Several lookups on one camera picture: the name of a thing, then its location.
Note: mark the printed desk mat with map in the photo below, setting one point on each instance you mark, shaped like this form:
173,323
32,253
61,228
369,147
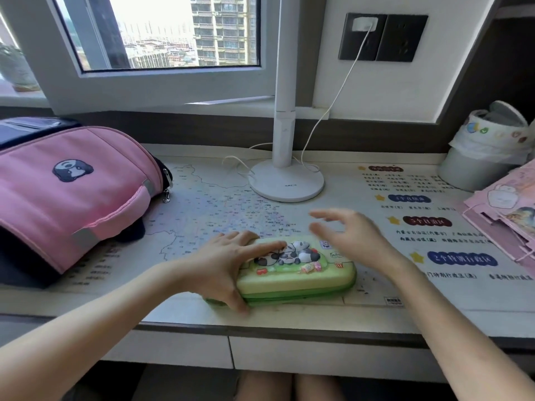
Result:
230,204

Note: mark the green pencil case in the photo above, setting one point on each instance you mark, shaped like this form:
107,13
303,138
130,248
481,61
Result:
301,279

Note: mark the person's left hand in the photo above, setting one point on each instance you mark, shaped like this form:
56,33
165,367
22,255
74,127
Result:
217,267

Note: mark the person's left forearm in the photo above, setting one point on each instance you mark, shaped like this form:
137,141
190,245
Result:
83,329

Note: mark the person's leg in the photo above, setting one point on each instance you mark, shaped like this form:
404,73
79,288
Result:
317,390
263,388

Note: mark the person's right leg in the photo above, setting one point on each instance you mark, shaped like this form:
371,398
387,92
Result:
317,390

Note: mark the white framed window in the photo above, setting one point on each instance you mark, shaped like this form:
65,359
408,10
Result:
167,89

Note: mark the grey bin with white liner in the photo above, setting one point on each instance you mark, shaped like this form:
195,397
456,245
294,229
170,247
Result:
464,173

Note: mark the person's left leg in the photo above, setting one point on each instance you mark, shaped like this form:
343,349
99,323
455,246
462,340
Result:
263,388

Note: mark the white desk lamp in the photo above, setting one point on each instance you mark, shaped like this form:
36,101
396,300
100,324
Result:
284,133

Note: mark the dark wooden shelf unit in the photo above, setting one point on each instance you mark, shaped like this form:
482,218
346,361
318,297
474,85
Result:
493,70

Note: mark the person's right hand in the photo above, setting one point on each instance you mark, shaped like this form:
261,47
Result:
363,242

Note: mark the white charger plug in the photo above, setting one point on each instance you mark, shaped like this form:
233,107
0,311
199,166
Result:
365,24

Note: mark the pink cardboard organizer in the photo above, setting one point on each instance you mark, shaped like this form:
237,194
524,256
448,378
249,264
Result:
505,204

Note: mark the person's right forearm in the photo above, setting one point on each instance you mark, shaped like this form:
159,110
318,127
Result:
459,329

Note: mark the pink and navy backpack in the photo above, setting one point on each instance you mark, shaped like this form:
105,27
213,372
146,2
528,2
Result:
83,196

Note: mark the potted succulent plant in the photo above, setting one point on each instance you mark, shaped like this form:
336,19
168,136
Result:
19,70

